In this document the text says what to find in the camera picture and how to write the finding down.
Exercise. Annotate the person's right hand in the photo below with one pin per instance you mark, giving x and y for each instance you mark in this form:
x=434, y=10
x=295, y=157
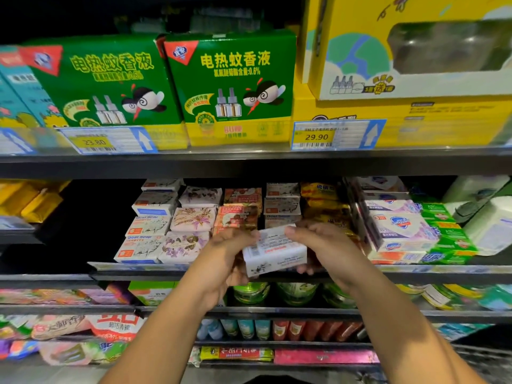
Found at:
x=340, y=260

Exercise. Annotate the person's left hand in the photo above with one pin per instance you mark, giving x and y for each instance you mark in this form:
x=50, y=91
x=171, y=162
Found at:
x=216, y=272

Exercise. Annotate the stack of floral soap boxes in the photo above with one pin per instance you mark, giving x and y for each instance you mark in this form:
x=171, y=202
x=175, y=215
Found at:
x=184, y=248

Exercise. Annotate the stack of pink soap boxes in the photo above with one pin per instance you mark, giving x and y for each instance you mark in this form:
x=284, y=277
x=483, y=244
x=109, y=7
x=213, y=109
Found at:
x=236, y=216

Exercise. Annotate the white blue print soap box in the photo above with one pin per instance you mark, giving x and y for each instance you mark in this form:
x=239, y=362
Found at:
x=164, y=184
x=153, y=202
x=148, y=226
x=276, y=252
x=137, y=249

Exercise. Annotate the stack of white purple soap boxes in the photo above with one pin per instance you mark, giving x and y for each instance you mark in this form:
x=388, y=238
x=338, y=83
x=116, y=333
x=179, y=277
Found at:
x=400, y=228

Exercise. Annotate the stack of yellow soap boxes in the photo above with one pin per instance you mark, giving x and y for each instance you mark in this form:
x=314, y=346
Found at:
x=318, y=190

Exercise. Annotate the stack of green soap boxes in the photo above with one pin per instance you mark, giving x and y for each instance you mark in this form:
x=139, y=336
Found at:
x=448, y=240

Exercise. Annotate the white hand sanitizer bottle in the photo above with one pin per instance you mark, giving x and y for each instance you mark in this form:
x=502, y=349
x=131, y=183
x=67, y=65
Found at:
x=492, y=224
x=472, y=188

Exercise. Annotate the stack of yellow soap cartons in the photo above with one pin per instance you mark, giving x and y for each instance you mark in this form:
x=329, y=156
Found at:
x=32, y=202

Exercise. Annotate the person's right forearm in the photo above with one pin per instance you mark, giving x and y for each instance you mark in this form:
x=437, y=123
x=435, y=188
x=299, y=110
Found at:
x=416, y=340

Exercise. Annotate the person's left forearm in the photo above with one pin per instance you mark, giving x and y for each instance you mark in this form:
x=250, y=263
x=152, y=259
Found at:
x=160, y=348

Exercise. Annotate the row of blue white tubes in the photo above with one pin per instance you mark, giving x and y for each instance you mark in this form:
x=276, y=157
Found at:
x=240, y=328

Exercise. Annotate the green white carton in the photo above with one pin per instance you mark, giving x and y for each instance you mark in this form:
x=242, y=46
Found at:
x=152, y=293

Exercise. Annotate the row of red tubes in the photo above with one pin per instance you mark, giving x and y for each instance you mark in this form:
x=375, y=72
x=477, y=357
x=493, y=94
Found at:
x=316, y=329

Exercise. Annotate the yellow red flat pack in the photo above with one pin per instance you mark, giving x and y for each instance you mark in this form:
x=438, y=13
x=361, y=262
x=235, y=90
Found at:
x=236, y=353

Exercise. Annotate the pink flat pack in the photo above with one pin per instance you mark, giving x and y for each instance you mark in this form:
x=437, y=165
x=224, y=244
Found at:
x=328, y=356

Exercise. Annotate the red white packet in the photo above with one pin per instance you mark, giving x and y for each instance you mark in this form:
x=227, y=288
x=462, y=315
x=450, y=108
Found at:
x=116, y=325

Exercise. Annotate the teal packets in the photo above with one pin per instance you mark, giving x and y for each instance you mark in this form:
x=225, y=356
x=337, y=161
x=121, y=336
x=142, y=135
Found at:
x=460, y=332

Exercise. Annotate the flat yellow box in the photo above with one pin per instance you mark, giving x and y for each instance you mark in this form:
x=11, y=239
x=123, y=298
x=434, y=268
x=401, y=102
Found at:
x=432, y=124

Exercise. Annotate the row of pink orange packets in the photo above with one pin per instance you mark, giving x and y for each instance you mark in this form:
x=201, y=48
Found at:
x=48, y=296

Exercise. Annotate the pile of colourful packets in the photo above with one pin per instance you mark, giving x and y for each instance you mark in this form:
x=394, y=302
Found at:
x=48, y=325

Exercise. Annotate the green box mosquito print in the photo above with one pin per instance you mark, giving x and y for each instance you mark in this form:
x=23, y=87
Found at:
x=184, y=84
x=80, y=88

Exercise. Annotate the white blue price strip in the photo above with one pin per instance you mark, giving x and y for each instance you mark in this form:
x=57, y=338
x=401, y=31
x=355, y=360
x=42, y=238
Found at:
x=14, y=223

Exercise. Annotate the large yellow box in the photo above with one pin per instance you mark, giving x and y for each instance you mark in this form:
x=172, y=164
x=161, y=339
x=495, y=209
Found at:
x=336, y=20

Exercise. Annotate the row of dark green packs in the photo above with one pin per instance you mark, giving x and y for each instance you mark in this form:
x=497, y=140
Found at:
x=216, y=24

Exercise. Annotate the teal box yellow cartoon print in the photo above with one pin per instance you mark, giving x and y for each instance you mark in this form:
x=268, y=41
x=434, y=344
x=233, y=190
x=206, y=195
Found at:
x=28, y=84

